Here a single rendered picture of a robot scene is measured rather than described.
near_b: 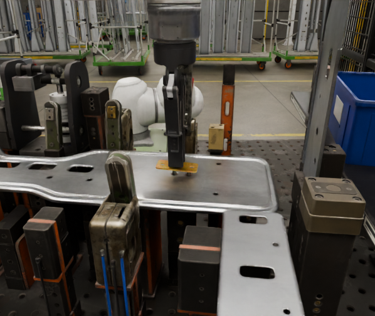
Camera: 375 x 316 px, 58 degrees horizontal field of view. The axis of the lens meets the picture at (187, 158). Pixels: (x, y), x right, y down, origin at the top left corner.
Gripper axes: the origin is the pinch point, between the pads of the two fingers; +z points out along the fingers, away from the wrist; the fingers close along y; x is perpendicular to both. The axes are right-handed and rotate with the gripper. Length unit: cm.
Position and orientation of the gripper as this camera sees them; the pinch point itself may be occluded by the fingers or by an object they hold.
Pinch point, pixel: (176, 148)
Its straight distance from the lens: 68.1
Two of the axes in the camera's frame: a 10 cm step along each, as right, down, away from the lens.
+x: 9.9, 0.5, -1.2
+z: 0.0, 9.1, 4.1
